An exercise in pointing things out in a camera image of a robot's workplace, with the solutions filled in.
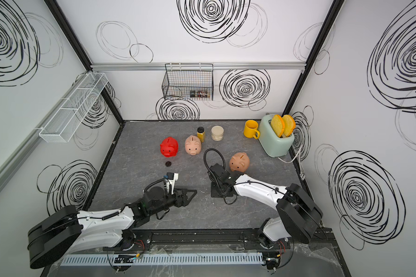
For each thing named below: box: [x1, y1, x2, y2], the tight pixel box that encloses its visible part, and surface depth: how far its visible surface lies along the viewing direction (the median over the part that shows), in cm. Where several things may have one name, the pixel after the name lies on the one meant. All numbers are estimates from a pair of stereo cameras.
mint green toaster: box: [258, 113, 295, 158], surface depth 98 cm
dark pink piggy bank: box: [229, 151, 251, 173], surface depth 91 cm
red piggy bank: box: [160, 136, 179, 158], surface depth 98 cm
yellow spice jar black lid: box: [196, 126, 207, 143], surface depth 105 cm
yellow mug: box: [243, 119, 260, 140], surface depth 110 cm
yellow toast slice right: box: [282, 114, 297, 137], surface depth 92 cm
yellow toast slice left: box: [270, 114, 285, 138], surface depth 93 cm
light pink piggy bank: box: [184, 135, 202, 156], surface depth 99 cm
